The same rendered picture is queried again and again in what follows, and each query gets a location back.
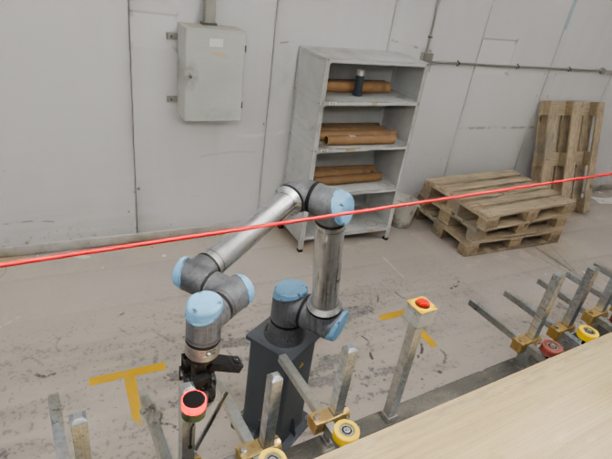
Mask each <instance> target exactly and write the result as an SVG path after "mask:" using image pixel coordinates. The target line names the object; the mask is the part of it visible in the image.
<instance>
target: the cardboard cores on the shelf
mask: <svg viewBox="0 0 612 459"><path fill-rule="evenodd" d="M354 83H355V79H332V78H328V85H327V90H326V91H331V92H353V88H354ZM390 90H391V83H390V82H385V80H365V79H364V80H363V86H362V92H371V93H389V92H390ZM396 138H397V132H396V130H386V126H380V124H379V123H321V133H320V139H319V141H324V144H325V145H326V146H334V145H376V144H394V143H395V140H396ZM374 170H375V167H374V165H352V166H329V167H315V170H314V176H313V180H316V181H319V182H320V183H323V184H326V185H337V184H347V183H357V182H367V181H377V180H382V178H383V174H382V172H374Z"/></svg>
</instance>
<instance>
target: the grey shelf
mask: <svg viewBox="0 0 612 459"><path fill-rule="evenodd" d="M429 65H430V63H427V62H424V61H422V60H420V59H417V58H414V57H411V56H407V55H405V54H403V53H400V52H397V51H383V50H369V49H354V48H339V47H324V46H300V49H299V56H298V65H297V72H296V79H295V88H294V95H293V103H292V111H291V125H290V134H289V141H288V149H287V157H286V165H285V172H284V180H283V184H284V183H287V182H290V181H294V180H301V179H309V180H313V176H314V170H315V167H329V166H352V165H370V163H371V165H374V167H375V170H374V172H382V180H377V181H367V182H357V183H347V184H337V185H329V186H331V187H334V188H337V189H343V190H344V191H346V192H349V193H350V194H351V195H352V196H353V199H354V210H358V209H370V208H376V207H382V206H389V205H395V204H396V201H397V198H398V194H399V190H400V186H401V182H402V178H403V172H404V168H405V164H406V160H407V156H408V152H409V148H410V145H411V141H412V137H413V131H414V126H415V122H416V119H417V115H418V111H419V107H420V104H421V99H422V95H423V89H424V85H425V81H426V78H427V73H428V69H429ZM358 68H360V69H364V70H365V73H364V79H365V80H385V82H390V83H391V90H390V92H389V93H371V92H362V95H361V96H360V97H356V96H354V95H353V94H352V93H353V92H331V91H326V90H327V85H328V78H332V79H355V78H356V74H357V69H358ZM389 70H390V71H389ZM388 74H389V76H388ZM387 78H388V80H387ZM325 80H326V81H325ZM386 113H387V114H386ZM380 114H381V115H380ZM379 119H380V120H379ZM321 123H379V124H380V126H386V130H396V132H397V138H396V140H395V143H394V144H376V145H334V146H326V145H325V144H324V141H319V139H320V133H321ZM318 130H319V131H318ZM317 136H318V137H317ZM313 140H314V141H313ZM378 152H379V153H378ZM371 159H372V160H371ZM376 160H377V161H376ZM375 165H376V166H375ZM363 194H364V196H363ZM369 195H370V196H369ZM362 199H363V200H362ZM394 209H395V208H393V209H382V210H376V211H370V212H363V213H357V214H352V218H351V220H350V222H349V223H348V224H347V225H345V233H344V235H351V234H358V233H365V232H373V231H379V230H386V233H385V236H382V238H383V239H384V240H388V235H389V231H390V227H391V224H392V220H393V213H394ZM284 226H285V227H286V228H287V229H288V230H289V232H290V233H291V234H292V235H293V237H294V238H295V239H296V240H297V241H298V247H297V251H298V252H302V251H303V243H304V241H305V240H314V237H315V220H310V221H303V222H298V223H291V224H286V225H284Z"/></svg>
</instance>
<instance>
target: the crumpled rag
mask: <svg viewBox="0 0 612 459"><path fill-rule="evenodd" d="M160 407H161V405H160V403H154V402H152V403H151V404H150V405H149V406H148V407H145V406H143V407H141V408H140V410H139V414H140V416H141V419H143V420H144V419H145V420H147V422H148V423H153V424H154V425H156V424H157V423H161V420H162V416H164V413H163V412H161V411H160Z"/></svg>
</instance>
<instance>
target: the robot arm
mask: <svg viewBox="0 0 612 459"><path fill-rule="evenodd" d="M352 210H354V199H353V196H352V195H351V194H350V193H349V192H346V191H344V190H343V189H337V188H334V187H331V186H329V185H326V184H323V183H320V182H319V181H316V180H309V179H301V180H294V181H290V182H287V183H284V184H282V185H281V186H279V187H278V188H277V189H276V190H275V191H274V195H273V198H271V199H270V200H268V201H267V202H266V203H265V204H263V205H262V206H261V207H259V208H258V209H257V210H255V211H254V212H253V213H251V214H250V215H249V216H248V217H247V218H246V219H244V220H243V221H242V222H241V223H239V224H238V225H237V226H235V227H234V228H233V229H235V228H240V227H247V226H253V225H260V224H266V223H272V222H278V221H284V220H285V219H286V218H288V217H289V216H295V215H297V214H298V213H299V212H303V211H306V212H309V213H310V214H313V215H315V216H320V215H327V214H333V213H340V212H346V211H352ZM351 218H352V215H345V216H340V217H333V218H327V219H316V220H315V237H314V255H313V274H312V293H311V294H309V293H308V286H307V285H306V284H305V283H304V282H303V281H301V280H294V279H289V280H282V281H280V282H279V283H277V284H276V286H275V288H274V292H273V294H272V304H271V311H270V319H269V320H268V322H267V323H266V325H265V328H264V336H265V338H266V340H267V341H268V342H269V343H271V344H272V345H274V346H277V347H280V348H293V347H296V346H298V345H300V344H301V343H302V342H303V341H304V338H305V330H306V331H308V332H312V333H314V334H316V335H318V336H320V337H322V338H323V339H324V340H328V341H331V342H333V341H335V340H336V339H337V338H338V337H339V335H340V334H341V332H342V330H343V328H344V326H345V324H346V322H347V320H348V317H349V312H348V311H346V310H345V309H343V308H342V300H341V298H340V297H339V289H340V279H341V270H342V252H343V243H344V233H345V225H347V224H348V223H349V222H350V220H351ZM276 227H277V226H273V227H268V228H261V229H250V230H244V231H238V232H231V233H226V234H225V235H224V236H222V237H221V238H220V239H218V240H217V241H216V242H214V243H213V244H212V245H210V246H209V247H208V248H207V249H205V250H204V251H202V252H201V253H200V254H198V255H197V256H196V257H194V258H193V259H192V258H191V257H182V258H181V259H179V260H178V262H177V263H176V265H175V267H174V269H173V271H172V282H173V284H174V285H175V286H177V287H178V288H180V289H181V290H182V291H186V292H188V293H190V294H192V296H191V297H190V298H189V299H188V301H187V304H186V309H185V318H186V322H185V353H182V354H181V365H180V366H179V380H180V381H181V380H183V382H184V383H187V382H190V381H193V383H194V385H195V387H196V390H199V391H202V392H204V393H205V394H206V396H207V408H208V407H209V406H210V405H211V404H212V402H213V401H214V399H215V397H216V385H217V380H216V374H215V372H236V373H240V371H241V370H242V368H243V367H244V365H243V364H242V362H241V360H240V358H239V356H232V355H224V354H219V345H220V333H221V327H222V326H223V325H224V324H225V323H227V322H228V321H229V320H231V319H232V318H233V317H234V316H235V315H237V314H238V313H239V312H240V311H242V310H243V309H244V308H247V307H248V305H249V304H250V303H251V302H252V301H253V299H254V295H255V291H254V288H253V285H252V283H251V281H250V280H249V279H248V278H247V277H246V276H245V275H243V274H239V273H238V274H233V275H232V276H231V277H230V276H228V275H226V274H224V273H223V272H224V271H225V270H226V269H228V268H229V267H230V266H231V265H232V264H233V263H234V262H236V261H237V260H238V259H239V258H240V257H242V256H243V255H244V254H245V253H246V252H247V251H249V250H250V249H251V248H252V247H253V246H255V245H256V244H257V243H258V242H259V241H260V240H262V239H263V238H264V237H265V236H266V235H267V234H269V233H270V232H271V231H272V230H273V229H275V228H276ZM180 371H181V372H182V375H183V376H180Z"/></svg>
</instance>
